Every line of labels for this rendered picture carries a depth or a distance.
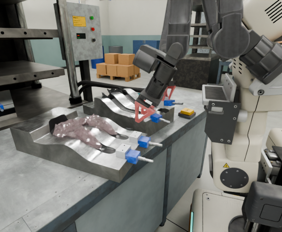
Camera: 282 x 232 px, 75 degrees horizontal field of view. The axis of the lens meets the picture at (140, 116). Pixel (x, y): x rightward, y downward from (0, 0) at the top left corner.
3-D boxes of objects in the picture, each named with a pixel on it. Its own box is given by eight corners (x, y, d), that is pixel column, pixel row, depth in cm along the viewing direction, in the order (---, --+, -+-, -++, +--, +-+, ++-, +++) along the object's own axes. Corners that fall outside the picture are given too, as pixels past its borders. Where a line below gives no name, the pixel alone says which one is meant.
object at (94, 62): (108, 67, 802) (106, 45, 767) (97, 69, 758) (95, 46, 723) (99, 66, 834) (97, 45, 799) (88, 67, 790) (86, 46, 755)
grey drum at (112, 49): (123, 66, 817) (123, 45, 782) (123, 69, 762) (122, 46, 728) (110, 66, 813) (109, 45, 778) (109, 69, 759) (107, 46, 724)
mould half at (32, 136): (147, 144, 83) (147, 122, 79) (119, 183, 61) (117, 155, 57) (61, 125, 101) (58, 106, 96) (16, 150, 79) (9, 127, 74)
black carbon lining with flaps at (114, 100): (159, 110, 102) (160, 94, 99) (141, 119, 91) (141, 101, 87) (116, 98, 123) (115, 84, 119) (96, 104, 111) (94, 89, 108)
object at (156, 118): (172, 125, 86) (173, 115, 84) (166, 129, 83) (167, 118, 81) (150, 118, 94) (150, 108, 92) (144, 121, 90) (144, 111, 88)
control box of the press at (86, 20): (112, 159, 203) (101, 5, 145) (90, 173, 182) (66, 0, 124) (100, 152, 216) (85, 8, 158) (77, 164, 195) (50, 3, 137)
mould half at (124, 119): (173, 121, 106) (175, 98, 100) (145, 139, 87) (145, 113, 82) (113, 102, 135) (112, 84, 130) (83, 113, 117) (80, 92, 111)
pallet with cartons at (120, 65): (141, 77, 615) (141, 53, 586) (127, 82, 549) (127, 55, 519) (111, 73, 667) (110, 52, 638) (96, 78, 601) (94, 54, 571)
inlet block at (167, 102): (185, 108, 92) (185, 97, 91) (180, 109, 88) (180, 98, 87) (163, 106, 100) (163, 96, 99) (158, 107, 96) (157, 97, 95)
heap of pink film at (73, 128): (120, 131, 82) (119, 115, 79) (97, 153, 67) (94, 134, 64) (74, 122, 91) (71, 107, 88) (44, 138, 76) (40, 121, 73)
